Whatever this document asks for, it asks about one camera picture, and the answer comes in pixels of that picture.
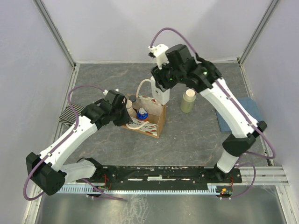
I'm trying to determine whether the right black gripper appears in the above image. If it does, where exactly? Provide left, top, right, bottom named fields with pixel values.
left=151, top=58, right=186, bottom=92

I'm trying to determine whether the white square bottle dark cap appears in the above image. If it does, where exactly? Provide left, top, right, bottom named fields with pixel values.
left=150, top=76, right=170, bottom=105

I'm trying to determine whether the watermelon print canvas bag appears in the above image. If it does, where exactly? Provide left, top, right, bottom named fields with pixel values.
left=122, top=79, right=166, bottom=139

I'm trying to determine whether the black white striped cloth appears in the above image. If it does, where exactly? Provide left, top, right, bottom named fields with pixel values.
left=59, top=104, right=84, bottom=126

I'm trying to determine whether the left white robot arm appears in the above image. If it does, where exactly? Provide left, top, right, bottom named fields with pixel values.
left=25, top=98, right=130, bottom=196

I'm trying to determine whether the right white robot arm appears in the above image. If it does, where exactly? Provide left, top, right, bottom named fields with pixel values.
left=151, top=56, right=267, bottom=182

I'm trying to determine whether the pink beige bottle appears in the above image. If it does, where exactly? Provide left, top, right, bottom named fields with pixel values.
left=126, top=100, right=137, bottom=119

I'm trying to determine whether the blue orange spray bottle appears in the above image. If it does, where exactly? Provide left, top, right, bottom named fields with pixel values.
left=137, top=107, right=149, bottom=121

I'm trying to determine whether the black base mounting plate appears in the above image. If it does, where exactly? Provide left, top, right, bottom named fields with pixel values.
left=88, top=165, right=242, bottom=185

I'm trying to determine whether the blue folded cloth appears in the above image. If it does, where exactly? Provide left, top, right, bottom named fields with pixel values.
left=216, top=97, right=266, bottom=133

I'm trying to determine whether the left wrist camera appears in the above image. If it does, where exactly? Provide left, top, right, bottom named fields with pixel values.
left=104, top=90, right=127, bottom=109

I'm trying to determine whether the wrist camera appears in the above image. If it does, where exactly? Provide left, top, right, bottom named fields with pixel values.
left=104, top=90, right=127, bottom=109
left=165, top=44, right=195, bottom=69

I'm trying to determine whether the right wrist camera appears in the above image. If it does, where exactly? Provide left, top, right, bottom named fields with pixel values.
left=165, top=44, right=195, bottom=69

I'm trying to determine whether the right aluminium frame post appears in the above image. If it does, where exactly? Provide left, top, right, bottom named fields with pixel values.
left=238, top=0, right=280, bottom=65

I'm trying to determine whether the aluminium frame post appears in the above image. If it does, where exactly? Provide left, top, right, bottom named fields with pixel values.
left=238, top=0, right=280, bottom=65
left=33, top=0, right=76, bottom=67

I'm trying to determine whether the left aluminium frame post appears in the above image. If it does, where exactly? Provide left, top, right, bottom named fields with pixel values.
left=33, top=0, right=76, bottom=67

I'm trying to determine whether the light blue cable duct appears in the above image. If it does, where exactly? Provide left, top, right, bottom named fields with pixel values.
left=57, top=182, right=228, bottom=195

